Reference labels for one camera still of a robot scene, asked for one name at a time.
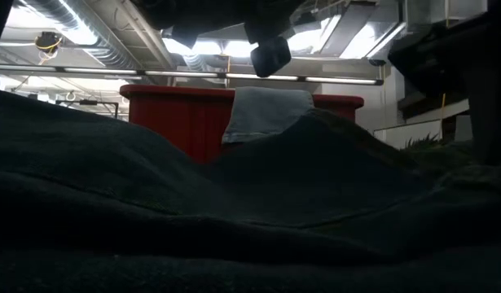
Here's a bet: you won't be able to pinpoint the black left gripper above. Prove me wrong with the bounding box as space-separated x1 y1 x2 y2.
249 35 292 78

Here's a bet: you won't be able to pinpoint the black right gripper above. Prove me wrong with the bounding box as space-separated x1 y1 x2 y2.
465 64 501 166

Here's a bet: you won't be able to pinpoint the dark blue denim jeans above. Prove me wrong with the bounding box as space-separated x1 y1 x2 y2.
0 87 501 293

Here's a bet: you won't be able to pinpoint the red plastic laundry bin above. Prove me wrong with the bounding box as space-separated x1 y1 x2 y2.
119 84 365 164

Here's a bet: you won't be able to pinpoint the light blue denim garment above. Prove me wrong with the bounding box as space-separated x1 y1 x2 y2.
221 86 316 146

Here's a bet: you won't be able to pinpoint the small potted artificial plant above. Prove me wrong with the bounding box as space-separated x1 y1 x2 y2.
400 133 443 152

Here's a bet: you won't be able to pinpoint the long ceiling light bar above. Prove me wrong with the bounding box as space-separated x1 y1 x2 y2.
0 63 385 86

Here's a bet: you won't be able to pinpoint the yellow hanging cord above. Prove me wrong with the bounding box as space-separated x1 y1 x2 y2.
438 92 447 140

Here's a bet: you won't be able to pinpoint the corrugated silver ventilation duct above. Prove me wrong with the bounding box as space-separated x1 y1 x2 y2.
13 0 142 70

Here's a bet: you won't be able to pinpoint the yellow cable reel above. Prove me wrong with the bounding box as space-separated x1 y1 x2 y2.
33 31 64 56

